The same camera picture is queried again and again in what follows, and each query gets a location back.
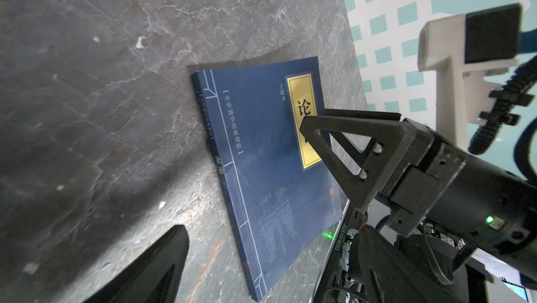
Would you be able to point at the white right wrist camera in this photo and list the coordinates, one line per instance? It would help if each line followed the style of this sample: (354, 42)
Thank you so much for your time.
(463, 50)

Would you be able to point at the blue book small yellow label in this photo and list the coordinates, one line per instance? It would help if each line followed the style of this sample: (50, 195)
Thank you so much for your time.
(278, 192)

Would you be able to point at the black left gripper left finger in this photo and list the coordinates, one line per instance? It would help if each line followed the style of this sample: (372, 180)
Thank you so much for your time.
(154, 276)

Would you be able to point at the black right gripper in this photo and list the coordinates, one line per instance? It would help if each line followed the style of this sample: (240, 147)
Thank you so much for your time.
(381, 156)

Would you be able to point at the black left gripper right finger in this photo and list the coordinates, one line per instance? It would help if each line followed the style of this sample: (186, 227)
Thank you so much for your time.
(387, 274)

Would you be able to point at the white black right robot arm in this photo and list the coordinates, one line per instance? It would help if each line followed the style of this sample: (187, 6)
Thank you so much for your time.
(441, 255)

